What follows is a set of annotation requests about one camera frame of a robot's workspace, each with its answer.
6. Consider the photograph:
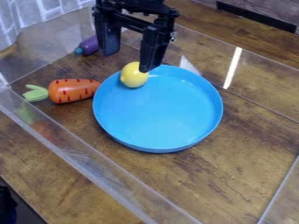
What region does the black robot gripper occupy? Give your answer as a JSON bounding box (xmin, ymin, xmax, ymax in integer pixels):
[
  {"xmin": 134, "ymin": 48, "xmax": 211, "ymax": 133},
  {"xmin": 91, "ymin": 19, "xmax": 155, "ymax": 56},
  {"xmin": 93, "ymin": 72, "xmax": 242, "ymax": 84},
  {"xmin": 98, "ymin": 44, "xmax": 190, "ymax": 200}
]
[{"xmin": 94, "ymin": 0, "xmax": 179, "ymax": 73}]

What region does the yellow toy lemon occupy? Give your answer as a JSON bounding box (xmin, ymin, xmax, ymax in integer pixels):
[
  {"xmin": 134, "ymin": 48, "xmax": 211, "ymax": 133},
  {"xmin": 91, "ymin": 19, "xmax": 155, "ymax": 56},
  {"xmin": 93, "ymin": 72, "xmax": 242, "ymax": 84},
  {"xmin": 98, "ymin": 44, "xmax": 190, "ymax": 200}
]
[{"xmin": 121, "ymin": 61, "xmax": 150, "ymax": 88}]

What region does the blue round tray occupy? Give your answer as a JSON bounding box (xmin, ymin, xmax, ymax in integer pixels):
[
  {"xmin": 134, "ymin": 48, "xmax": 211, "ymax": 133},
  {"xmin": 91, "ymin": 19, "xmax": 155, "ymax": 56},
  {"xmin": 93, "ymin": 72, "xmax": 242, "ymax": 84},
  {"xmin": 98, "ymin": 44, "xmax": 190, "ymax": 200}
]
[{"xmin": 93, "ymin": 65, "xmax": 225, "ymax": 153}]

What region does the purple toy eggplant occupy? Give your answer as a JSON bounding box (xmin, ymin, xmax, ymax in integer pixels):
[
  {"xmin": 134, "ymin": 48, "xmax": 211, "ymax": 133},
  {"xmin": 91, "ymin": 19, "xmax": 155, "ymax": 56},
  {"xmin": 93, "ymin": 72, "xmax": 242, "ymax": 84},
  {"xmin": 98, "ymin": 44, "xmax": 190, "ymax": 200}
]
[{"xmin": 75, "ymin": 36, "xmax": 99, "ymax": 55}]

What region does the orange toy carrot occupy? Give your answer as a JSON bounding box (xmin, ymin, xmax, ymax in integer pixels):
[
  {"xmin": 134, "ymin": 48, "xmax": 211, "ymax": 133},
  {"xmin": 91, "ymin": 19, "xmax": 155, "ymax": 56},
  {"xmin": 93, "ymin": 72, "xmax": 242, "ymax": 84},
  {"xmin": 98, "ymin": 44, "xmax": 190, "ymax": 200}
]
[{"xmin": 23, "ymin": 79, "xmax": 101, "ymax": 104}]

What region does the white grid curtain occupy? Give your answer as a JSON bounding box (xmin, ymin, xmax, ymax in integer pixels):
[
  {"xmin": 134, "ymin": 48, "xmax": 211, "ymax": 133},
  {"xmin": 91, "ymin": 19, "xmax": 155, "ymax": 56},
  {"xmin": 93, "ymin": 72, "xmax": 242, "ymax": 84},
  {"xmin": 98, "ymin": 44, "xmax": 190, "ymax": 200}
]
[{"xmin": 0, "ymin": 0, "xmax": 97, "ymax": 52}]

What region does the clear acrylic enclosure wall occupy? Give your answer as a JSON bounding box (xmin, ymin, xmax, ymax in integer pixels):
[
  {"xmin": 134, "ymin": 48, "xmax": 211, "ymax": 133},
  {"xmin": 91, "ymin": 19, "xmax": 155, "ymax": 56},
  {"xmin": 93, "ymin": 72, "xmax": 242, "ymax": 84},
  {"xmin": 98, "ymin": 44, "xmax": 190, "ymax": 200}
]
[{"xmin": 0, "ymin": 0, "xmax": 299, "ymax": 224}]

